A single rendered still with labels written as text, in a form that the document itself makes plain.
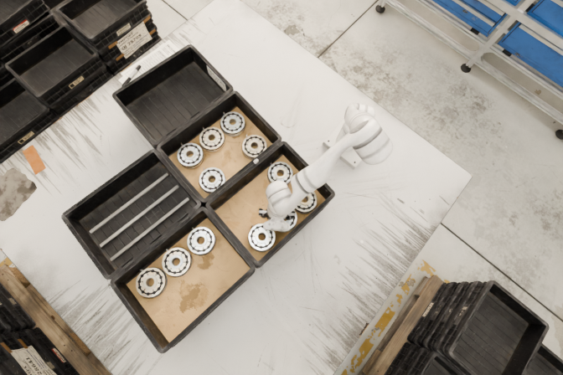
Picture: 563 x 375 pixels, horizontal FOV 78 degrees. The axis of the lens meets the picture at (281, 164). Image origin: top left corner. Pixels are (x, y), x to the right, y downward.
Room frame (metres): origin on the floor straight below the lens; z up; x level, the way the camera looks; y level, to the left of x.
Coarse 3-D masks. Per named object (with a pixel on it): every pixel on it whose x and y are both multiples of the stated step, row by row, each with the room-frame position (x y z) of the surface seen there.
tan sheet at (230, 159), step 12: (252, 132) 0.61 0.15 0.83; (228, 144) 0.54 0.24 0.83; (240, 144) 0.55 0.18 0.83; (192, 156) 0.46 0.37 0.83; (204, 156) 0.47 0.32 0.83; (216, 156) 0.48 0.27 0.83; (228, 156) 0.49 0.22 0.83; (240, 156) 0.50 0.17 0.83; (180, 168) 0.39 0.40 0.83; (204, 168) 0.41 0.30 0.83; (228, 168) 0.43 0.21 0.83; (240, 168) 0.44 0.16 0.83; (192, 180) 0.35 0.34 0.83; (204, 192) 0.32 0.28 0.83
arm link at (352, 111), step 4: (352, 104) 0.70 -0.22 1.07; (356, 104) 0.70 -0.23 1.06; (348, 108) 0.68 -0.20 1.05; (352, 108) 0.66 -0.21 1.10; (356, 108) 0.68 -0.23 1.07; (348, 112) 0.65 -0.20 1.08; (352, 112) 0.62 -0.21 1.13; (356, 112) 0.61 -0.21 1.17; (360, 112) 0.59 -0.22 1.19; (364, 112) 0.59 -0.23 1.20; (344, 116) 0.67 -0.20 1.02; (348, 116) 0.63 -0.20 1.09; (352, 116) 0.59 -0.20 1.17; (356, 116) 0.56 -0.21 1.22; (344, 120) 0.65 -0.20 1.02; (348, 120) 0.61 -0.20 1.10; (352, 120) 0.56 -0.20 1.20; (348, 124) 0.59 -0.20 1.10
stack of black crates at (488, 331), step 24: (456, 288) 0.19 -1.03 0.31; (480, 288) 0.19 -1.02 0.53; (432, 312) 0.05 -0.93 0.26; (456, 312) 0.07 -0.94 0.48; (480, 312) 0.09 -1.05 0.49; (504, 312) 0.11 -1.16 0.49; (528, 312) 0.12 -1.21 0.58; (408, 336) -0.09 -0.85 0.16; (432, 336) -0.06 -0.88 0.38; (456, 336) -0.04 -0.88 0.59; (480, 336) -0.02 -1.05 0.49; (504, 336) 0.00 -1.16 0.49; (528, 336) 0.02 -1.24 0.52; (456, 360) -0.13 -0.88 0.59; (480, 360) -0.11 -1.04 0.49; (504, 360) -0.10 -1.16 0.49; (528, 360) -0.07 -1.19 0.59
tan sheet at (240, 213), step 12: (252, 180) 0.40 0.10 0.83; (264, 180) 0.41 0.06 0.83; (240, 192) 0.35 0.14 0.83; (252, 192) 0.36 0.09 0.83; (264, 192) 0.36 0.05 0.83; (228, 204) 0.29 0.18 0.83; (240, 204) 0.30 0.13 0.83; (252, 204) 0.30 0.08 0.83; (264, 204) 0.31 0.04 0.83; (228, 216) 0.24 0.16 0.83; (240, 216) 0.25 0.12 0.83; (252, 216) 0.26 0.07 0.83; (300, 216) 0.30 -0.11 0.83; (240, 228) 0.21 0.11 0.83; (240, 240) 0.16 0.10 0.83; (276, 240) 0.18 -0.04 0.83; (252, 252) 0.12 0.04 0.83; (264, 252) 0.13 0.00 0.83
